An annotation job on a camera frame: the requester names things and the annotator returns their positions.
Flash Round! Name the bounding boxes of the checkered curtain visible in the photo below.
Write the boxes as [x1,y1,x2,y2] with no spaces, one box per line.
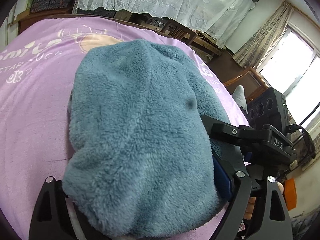
[234,1,293,68]

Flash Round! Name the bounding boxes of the wooden armchair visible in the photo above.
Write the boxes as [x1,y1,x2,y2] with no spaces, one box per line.
[222,67,271,101]

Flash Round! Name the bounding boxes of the orange box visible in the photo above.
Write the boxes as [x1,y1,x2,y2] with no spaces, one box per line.
[285,179,297,211]

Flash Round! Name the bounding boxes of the black cable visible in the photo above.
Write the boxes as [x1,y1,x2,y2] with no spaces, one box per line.
[287,126,316,159]

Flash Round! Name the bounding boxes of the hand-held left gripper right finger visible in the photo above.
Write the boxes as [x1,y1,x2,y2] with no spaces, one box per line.
[212,155,293,240]

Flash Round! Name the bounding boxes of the bright window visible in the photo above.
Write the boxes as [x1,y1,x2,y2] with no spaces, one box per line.
[260,22,320,136]

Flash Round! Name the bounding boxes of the blue fleece jacket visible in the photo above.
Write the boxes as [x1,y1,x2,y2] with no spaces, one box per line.
[62,39,250,239]

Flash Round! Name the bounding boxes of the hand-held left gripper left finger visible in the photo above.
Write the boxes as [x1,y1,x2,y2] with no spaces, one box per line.
[28,176,98,240]

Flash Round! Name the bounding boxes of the brown wooden cabinet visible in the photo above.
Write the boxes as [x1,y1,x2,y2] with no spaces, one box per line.
[17,7,73,33]

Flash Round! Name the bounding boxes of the pink printed bedsheet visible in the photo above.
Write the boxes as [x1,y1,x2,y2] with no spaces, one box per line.
[0,15,250,240]

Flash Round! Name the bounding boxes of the grey sock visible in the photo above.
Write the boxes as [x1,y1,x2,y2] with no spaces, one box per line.
[231,85,249,112]

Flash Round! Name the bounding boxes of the wooden desk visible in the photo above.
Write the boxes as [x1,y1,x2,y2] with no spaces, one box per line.
[190,31,223,61]

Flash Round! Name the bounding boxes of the person's right hand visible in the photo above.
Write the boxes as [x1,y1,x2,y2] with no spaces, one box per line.
[244,196,258,220]

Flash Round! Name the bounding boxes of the dark wooden chair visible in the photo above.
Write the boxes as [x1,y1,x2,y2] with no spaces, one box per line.
[160,19,198,47]

